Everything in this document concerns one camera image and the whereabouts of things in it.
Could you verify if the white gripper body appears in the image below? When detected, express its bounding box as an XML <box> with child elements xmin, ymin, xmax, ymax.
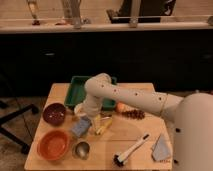
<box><xmin>83</xmin><ymin>96</ymin><xmax>102</xmax><ymax>118</ymax></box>

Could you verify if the blue-grey sponge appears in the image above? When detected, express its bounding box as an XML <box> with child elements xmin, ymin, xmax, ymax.
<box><xmin>71</xmin><ymin>118</ymin><xmax>91</xmax><ymax>138</ymax></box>

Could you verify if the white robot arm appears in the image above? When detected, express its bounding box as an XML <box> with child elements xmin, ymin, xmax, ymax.
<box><xmin>83</xmin><ymin>73</ymin><xmax>213</xmax><ymax>171</ymax></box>

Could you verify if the small metal cup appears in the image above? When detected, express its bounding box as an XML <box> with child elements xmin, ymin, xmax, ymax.
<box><xmin>73</xmin><ymin>141</ymin><xmax>90</xmax><ymax>160</ymax></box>

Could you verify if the white small plate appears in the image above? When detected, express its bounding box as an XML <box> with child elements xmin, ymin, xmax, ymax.
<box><xmin>74</xmin><ymin>103</ymin><xmax>86</xmax><ymax>117</ymax></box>

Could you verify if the metal utensil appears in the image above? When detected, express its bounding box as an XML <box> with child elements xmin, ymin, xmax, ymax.
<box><xmin>100</xmin><ymin>112</ymin><xmax>112</xmax><ymax>119</ymax></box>

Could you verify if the green plastic tray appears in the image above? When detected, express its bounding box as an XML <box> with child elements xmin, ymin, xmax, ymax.
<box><xmin>64</xmin><ymin>76</ymin><xmax>116</xmax><ymax>111</ymax></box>

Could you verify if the orange fruit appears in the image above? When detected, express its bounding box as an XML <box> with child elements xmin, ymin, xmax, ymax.
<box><xmin>115</xmin><ymin>102</ymin><xmax>125</xmax><ymax>113</ymax></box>

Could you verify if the dark purple bowl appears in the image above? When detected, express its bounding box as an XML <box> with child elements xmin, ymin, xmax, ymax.
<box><xmin>42</xmin><ymin>103</ymin><xmax>66</xmax><ymax>126</ymax></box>

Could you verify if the brown pine cone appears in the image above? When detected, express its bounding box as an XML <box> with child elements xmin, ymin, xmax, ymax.
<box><xmin>122</xmin><ymin>109</ymin><xmax>145</xmax><ymax>120</ymax></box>

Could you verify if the orange bowl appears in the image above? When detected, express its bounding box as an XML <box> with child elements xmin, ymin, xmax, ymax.
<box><xmin>37</xmin><ymin>130</ymin><xmax>70</xmax><ymax>161</ymax></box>

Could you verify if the white dish brush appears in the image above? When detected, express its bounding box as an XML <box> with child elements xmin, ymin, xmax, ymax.
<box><xmin>113</xmin><ymin>134</ymin><xmax>149</xmax><ymax>167</ymax></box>

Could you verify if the black office chair base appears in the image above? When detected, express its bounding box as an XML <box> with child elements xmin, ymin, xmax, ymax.
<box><xmin>0</xmin><ymin>73</ymin><xmax>40</xmax><ymax>155</ymax></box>

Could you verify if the grey folded cloth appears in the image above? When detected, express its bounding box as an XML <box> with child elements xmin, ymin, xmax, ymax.
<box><xmin>151</xmin><ymin>134</ymin><xmax>171</xmax><ymax>162</ymax></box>

